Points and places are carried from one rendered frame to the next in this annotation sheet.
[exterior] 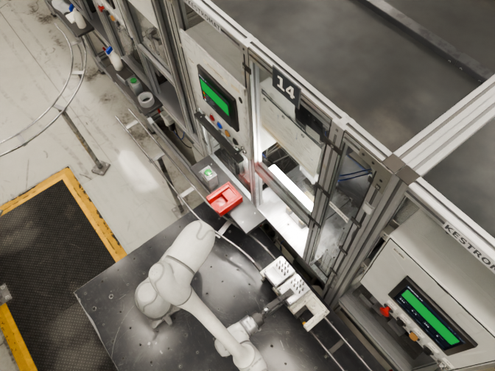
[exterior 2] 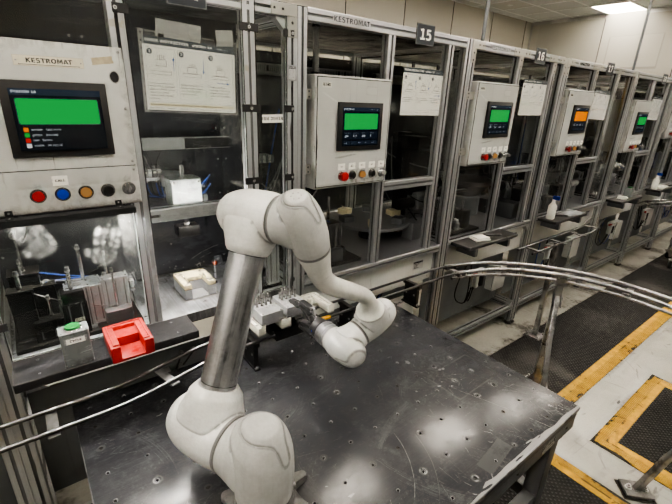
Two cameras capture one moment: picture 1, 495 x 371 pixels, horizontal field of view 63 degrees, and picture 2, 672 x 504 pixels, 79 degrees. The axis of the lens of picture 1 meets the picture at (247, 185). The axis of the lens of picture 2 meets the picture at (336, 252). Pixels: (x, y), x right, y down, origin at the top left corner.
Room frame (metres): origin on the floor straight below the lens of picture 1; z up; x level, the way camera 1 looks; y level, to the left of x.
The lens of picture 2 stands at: (0.45, 1.34, 1.72)
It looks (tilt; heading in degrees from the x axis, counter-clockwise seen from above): 21 degrees down; 265
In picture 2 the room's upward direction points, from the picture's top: 2 degrees clockwise
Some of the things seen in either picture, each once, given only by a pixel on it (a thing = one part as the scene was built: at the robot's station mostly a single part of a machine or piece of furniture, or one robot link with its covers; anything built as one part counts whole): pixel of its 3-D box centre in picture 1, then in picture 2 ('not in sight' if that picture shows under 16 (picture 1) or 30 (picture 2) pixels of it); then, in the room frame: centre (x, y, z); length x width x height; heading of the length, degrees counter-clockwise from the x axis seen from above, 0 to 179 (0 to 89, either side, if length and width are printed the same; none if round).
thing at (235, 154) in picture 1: (218, 135); (69, 212); (1.15, 0.11, 1.37); 0.36 x 0.04 x 0.04; 34
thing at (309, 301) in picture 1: (293, 293); (289, 317); (0.51, -0.18, 0.84); 0.36 x 0.14 x 0.10; 34
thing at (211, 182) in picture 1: (211, 177); (75, 342); (1.16, 0.20, 0.97); 0.08 x 0.08 x 0.12; 34
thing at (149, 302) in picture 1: (152, 296); (259, 455); (0.56, 0.54, 0.85); 0.18 x 0.16 x 0.22; 146
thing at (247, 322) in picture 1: (249, 325); (327, 334); (0.36, 0.05, 0.90); 0.09 x 0.06 x 0.09; 32
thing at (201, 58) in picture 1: (238, 85); (48, 127); (1.23, 0.00, 1.60); 0.42 x 0.29 x 0.46; 34
